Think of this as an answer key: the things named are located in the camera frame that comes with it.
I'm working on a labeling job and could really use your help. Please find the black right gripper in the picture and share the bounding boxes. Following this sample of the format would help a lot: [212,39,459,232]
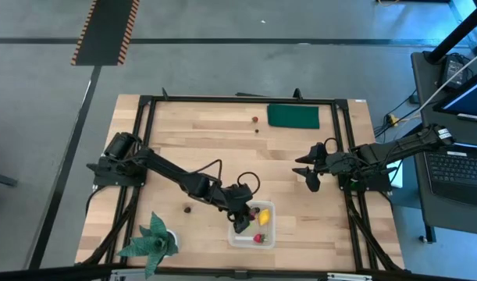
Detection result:
[292,142,358,193]

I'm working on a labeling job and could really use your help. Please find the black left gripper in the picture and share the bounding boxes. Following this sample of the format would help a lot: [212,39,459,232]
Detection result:
[218,183,255,234]

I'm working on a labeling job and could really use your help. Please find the clear plastic tupperware container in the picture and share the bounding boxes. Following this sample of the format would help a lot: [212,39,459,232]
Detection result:
[227,200,277,250]

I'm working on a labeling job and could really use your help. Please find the green cloth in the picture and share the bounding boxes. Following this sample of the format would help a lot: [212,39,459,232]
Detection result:
[266,103,321,130]

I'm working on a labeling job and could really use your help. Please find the white plant pot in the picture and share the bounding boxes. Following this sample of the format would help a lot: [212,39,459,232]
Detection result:
[166,229,181,258]

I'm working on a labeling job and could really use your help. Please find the green artificial plant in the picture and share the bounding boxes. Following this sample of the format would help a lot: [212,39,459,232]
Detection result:
[116,212,180,280]

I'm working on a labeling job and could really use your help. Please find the black laptop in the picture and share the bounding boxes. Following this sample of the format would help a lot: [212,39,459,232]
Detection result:
[423,142,477,208]

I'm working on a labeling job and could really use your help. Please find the black desk cart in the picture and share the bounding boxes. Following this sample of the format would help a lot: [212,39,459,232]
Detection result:
[411,50,477,245]

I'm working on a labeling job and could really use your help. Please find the black power adapter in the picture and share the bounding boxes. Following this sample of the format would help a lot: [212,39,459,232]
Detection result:
[440,53,468,90]

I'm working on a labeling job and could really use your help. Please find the computer monitor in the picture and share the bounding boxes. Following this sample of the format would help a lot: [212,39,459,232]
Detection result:
[433,66,477,125]

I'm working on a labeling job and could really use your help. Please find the black pole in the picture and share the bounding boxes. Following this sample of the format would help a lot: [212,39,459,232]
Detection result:
[425,0,477,64]

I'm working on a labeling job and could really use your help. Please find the black hazard striped mat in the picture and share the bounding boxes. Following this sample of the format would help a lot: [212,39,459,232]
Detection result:
[70,0,141,66]

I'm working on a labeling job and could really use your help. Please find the grey furniture leg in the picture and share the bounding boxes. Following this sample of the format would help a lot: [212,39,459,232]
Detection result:
[0,170,19,188]

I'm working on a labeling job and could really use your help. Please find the right gripper black cable loop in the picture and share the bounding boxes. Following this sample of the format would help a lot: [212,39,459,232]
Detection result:
[323,137,340,155]

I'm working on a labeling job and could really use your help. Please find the gripper black cable loop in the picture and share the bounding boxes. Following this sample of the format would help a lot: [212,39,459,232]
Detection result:
[323,137,340,155]
[237,171,262,195]

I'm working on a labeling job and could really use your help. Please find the left gripper black cable loop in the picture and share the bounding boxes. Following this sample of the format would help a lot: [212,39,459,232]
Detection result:
[237,171,262,195]

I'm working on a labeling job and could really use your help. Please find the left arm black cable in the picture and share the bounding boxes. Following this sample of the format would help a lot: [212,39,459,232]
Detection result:
[190,158,223,184]

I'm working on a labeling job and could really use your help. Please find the black table frame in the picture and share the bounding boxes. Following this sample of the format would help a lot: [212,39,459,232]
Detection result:
[76,87,409,281]

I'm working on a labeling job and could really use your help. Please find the white cable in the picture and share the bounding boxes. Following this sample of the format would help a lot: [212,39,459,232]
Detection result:
[415,45,477,116]

